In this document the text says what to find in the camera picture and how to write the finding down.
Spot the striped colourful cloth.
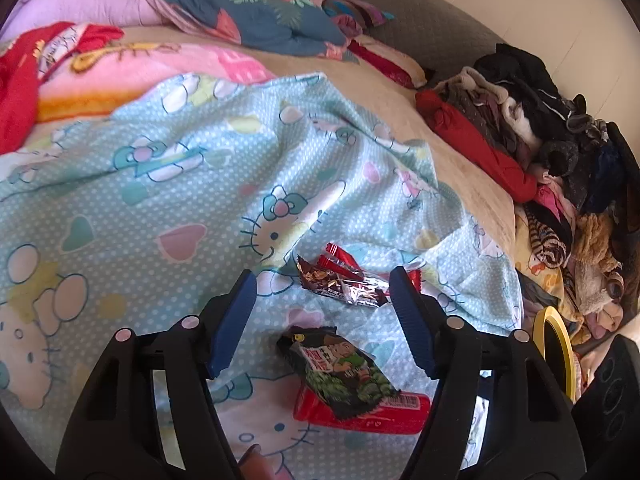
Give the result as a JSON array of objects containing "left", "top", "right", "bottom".
[{"left": 322, "top": 0, "right": 395, "bottom": 38}]

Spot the yellow rimmed trash bin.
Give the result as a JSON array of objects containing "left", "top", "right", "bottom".
[{"left": 533, "top": 307, "right": 582, "bottom": 403}]

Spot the pile of mixed clothes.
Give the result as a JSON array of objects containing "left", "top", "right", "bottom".
[{"left": 427, "top": 44, "right": 639, "bottom": 351}]

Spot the red and cream pillow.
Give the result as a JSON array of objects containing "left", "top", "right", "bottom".
[{"left": 348, "top": 35, "right": 428, "bottom": 90}]

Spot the blue floral quilt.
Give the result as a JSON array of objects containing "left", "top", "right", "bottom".
[{"left": 1, "top": 0, "right": 349, "bottom": 60}]

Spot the beige bed cover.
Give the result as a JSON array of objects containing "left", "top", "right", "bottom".
[{"left": 122, "top": 27, "right": 515, "bottom": 257}]

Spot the green cartoon snack wrapper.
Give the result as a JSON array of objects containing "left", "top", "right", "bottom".
[{"left": 277, "top": 325, "right": 400, "bottom": 420}]

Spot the red cloth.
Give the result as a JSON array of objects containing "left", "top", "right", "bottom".
[{"left": 1, "top": 22, "right": 124, "bottom": 154}]

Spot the red garment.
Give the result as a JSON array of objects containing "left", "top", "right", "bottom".
[{"left": 416, "top": 90, "right": 538, "bottom": 204}]

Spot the pink cartoon blanket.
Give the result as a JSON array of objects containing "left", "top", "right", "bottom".
[{"left": 36, "top": 42, "right": 273, "bottom": 124}]

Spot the grey headboard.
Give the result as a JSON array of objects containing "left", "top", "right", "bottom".
[{"left": 362, "top": 0, "right": 502, "bottom": 80}]

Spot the light blue Hello Kitty blanket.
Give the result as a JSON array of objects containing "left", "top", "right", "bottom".
[{"left": 1, "top": 74, "right": 522, "bottom": 479}]

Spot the left hand thumb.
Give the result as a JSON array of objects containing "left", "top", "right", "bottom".
[{"left": 238, "top": 444, "right": 276, "bottom": 480}]

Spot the red candy bar wrapper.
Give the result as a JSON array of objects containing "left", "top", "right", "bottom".
[{"left": 296, "top": 243, "right": 390, "bottom": 309}]

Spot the red barcode package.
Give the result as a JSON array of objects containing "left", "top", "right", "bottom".
[{"left": 292, "top": 383, "right": 433, "bottom": 436}]

